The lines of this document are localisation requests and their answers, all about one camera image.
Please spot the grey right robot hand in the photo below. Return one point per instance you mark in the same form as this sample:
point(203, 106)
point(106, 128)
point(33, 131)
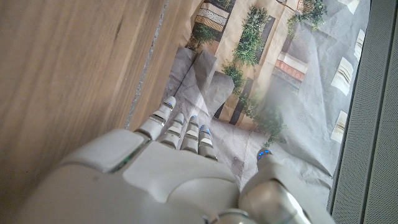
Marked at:
point(140, 186)

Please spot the printed fabric backdrop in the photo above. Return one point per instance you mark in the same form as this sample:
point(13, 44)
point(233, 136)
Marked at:
point(311, 93)

